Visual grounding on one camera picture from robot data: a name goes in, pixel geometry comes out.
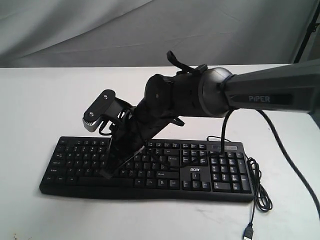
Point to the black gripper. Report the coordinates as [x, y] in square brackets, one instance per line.
[129, 138]

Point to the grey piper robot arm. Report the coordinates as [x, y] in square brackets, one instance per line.
[212, 94]

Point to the black acer keyboard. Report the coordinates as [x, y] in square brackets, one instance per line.
[166, 169]

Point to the white backdrop cloth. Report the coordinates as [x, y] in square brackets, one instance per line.
[136, 33]

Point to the black backdrop stand pole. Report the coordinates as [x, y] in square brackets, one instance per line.
[311, 28]

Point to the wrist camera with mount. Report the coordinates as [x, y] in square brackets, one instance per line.
[106, 114]

